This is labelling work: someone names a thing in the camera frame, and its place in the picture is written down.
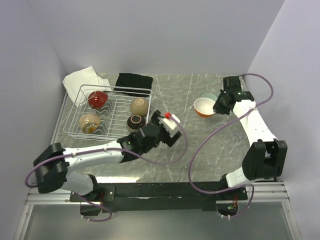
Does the purple cable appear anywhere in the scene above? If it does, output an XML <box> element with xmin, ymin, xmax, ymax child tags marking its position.
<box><xmin>188</xmin><ymin>73</ymin><xmax>274</xmax><ymax>220</ymax></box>
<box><xmin>24</xmin><ymin>117</ymin><xmax>189</xmax><ymax>223</ymax></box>

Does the dark red bowl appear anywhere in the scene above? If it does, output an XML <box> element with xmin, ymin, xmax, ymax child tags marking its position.
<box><xmin>87</xmin><ymin>91</ymin><xmax>109</xmax><ymax>110</ymax></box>

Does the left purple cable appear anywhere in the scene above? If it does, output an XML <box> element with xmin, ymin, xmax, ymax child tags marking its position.
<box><xmin>24</xmin><ymin>117</ymin><xmax>189</xmax><ymax>223</ymax></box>

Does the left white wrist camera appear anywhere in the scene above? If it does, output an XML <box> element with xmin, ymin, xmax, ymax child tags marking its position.
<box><xmin>159</xmin><ymin>112</ymin><xmax>181</xmax><ymax>138</ymax></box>

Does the white folded cloth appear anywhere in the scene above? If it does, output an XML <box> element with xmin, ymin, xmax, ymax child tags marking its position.
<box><xmin>62</xmin><ymin>66</ymin><xmax>111</xmax><ymax>107</ymax></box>

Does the beige floral bowl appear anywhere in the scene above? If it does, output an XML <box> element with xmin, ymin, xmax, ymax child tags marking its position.
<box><xmin>78</xmin><ymin>113</ymin><xmax>101</xmax><ymax>134</ymax></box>

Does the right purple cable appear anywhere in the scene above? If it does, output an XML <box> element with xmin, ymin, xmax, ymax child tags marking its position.
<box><xmin>188</xmin><ymin>73</ymin><xmax>274</xmax><ymax>220</ymax></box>

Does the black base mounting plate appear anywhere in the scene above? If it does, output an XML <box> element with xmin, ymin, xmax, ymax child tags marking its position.
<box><xmin>68</xmin><ymin>181</ymin><xmax>248</xmax><ymax>216</ymax></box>

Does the dark brown patterned bowl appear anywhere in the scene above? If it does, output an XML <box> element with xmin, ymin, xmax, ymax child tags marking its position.
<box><xmin>126</xmin><ymin>114</ymin><xmax>146</xmax><ymax>133</ymax></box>

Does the black folded cloth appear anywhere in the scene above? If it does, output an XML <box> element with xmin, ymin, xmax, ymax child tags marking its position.
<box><xmin>114</xmin><ymin>73</ymin><xmax>153</xmax><ymax>98</ymax></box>

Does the orange bowl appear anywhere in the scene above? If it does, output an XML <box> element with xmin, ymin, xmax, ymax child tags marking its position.
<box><xmin>193</xmin><ymin>97</ymin><xmax>215</xmax><ymax>118</ymax></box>

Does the tan ceramic bowl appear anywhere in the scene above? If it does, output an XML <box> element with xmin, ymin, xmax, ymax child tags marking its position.
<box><xmin>130</xmin><ymin>97</ymin><xmax>149</xmax><ymax>116</ymax></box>

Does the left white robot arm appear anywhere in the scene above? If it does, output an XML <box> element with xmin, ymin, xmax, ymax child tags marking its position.
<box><xmin>32</xmin><ymin>110</ymin><xmax>186</xmax><ymax>201</ymax></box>

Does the light blue bowl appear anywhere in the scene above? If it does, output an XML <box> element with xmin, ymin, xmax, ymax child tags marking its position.
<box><xmin>200</xmin><ymin>92</ymin><xmax>218</xmax><ymax>102</ymax></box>

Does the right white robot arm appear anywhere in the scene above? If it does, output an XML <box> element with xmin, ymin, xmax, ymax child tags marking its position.
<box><xmin>212</xmin><ymin>76</ymin><xmax>288</xmax><ymax>200</ymax></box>

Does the white wire dish rack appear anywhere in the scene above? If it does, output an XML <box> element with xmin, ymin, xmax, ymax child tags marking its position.
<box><xmin>63</xmin><ymin>84</ymin><xmax>152</xmax><ymax>142</ymax></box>

